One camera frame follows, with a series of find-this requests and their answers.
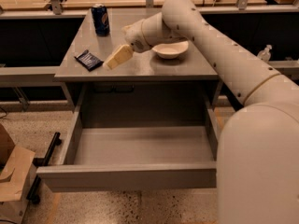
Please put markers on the white paper bowl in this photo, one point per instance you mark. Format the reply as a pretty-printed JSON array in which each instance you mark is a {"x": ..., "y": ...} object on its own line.
[{"x": 171, "y": 51}]

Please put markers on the blue pepsi soda can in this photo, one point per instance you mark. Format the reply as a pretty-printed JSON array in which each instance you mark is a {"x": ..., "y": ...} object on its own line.
[{"x": 100, "y": 20}]

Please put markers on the brown cardboard box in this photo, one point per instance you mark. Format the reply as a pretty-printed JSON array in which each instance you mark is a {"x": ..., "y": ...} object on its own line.
[{"x": 16, "y": 167}]

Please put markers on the open grey top drawer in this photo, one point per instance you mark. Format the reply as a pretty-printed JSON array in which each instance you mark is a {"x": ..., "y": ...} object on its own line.
[{"x": 139, "y": 158}]

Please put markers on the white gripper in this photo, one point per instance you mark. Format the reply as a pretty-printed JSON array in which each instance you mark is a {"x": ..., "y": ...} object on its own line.
[{"x": 135, "y": 36}]

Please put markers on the clear sanitizer bottle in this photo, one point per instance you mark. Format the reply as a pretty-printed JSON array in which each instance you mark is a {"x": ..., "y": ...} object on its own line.
[{"x": 265, "y": 54}]

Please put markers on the grey cabinet with top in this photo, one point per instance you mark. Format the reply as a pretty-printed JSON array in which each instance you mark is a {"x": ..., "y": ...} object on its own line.
[{"x": 143, "y": 67}]

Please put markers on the grey metal rail frame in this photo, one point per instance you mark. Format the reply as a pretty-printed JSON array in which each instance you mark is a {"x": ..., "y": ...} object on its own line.
[{"x": 28, "y": 73}]

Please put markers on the blue rxbar blueberry wrapper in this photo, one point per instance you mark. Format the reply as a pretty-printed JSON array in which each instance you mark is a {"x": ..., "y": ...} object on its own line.
[{"x": 88, "y": 60}]

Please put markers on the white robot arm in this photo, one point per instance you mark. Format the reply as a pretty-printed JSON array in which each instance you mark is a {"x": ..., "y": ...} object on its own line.
[{"x": 258, "y": 150}]

